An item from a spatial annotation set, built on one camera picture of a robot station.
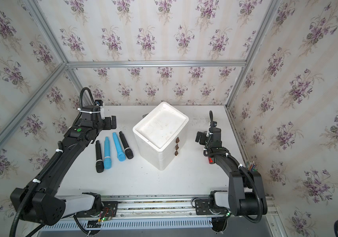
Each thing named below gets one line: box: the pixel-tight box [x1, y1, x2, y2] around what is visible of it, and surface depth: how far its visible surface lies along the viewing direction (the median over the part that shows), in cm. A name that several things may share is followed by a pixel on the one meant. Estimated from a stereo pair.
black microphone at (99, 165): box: [95, 140, 104, 173], surface depth 88 cm
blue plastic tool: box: [112, 132, 127, 162], surface depth 95 cm
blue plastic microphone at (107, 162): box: [103, 136, 113, 170], surface depth 90 cm
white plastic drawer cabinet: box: [132, 101, 190, 171], surface depth 78 cm
